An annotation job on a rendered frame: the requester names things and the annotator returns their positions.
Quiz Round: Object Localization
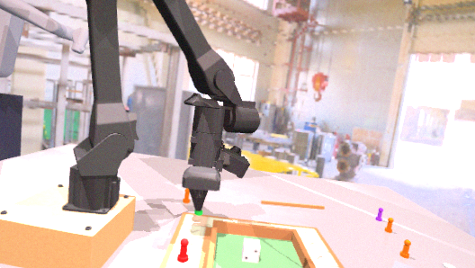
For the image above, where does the red pawn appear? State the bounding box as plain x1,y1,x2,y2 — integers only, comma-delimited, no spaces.
177,238,189,263

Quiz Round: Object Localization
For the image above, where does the purple game pawn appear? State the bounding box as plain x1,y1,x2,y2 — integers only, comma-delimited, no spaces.
376,208,383,221

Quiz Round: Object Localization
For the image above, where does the orange pawn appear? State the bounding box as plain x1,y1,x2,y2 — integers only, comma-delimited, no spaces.
385,218,393,233
183,189,189,203
399,240,411,259

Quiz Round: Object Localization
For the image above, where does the white die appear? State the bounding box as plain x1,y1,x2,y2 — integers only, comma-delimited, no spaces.
242,238,261,264

